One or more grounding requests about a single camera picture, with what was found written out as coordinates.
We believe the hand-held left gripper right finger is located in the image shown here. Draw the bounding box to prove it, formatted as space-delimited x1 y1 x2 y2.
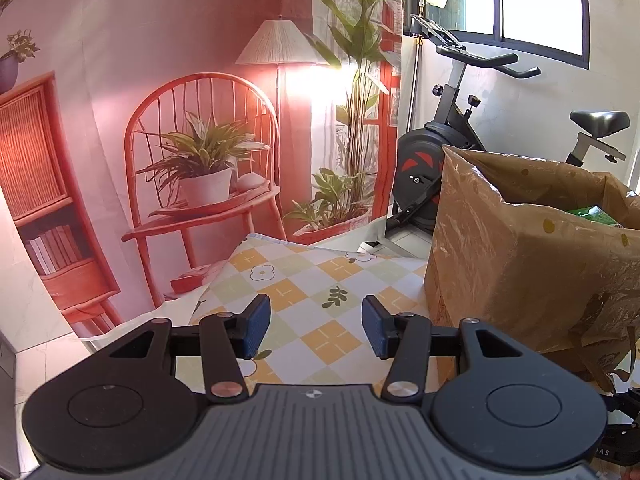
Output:
361 295 546 403

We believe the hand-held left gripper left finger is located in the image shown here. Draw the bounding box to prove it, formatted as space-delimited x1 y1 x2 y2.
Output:
87 294 273 403

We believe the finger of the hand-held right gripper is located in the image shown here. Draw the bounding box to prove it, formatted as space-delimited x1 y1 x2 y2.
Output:
600 390 640 418

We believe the cardboard box with plastic liner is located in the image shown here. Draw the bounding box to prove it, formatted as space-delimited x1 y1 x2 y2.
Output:
431 145 640 393

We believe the green snack packet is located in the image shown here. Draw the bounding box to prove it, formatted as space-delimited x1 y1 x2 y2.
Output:
567 204 626 228

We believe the checkered flower tablecloth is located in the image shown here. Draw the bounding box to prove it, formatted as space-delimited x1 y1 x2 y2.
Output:
187 232 441 396

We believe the black exercise bike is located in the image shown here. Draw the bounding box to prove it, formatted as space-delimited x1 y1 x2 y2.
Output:
385 15 632 261

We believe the dark framed window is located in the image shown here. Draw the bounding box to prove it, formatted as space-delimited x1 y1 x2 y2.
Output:
402 0 591 68

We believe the printed wall backdrop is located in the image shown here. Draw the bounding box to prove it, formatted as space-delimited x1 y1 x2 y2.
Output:
0 0 406 341

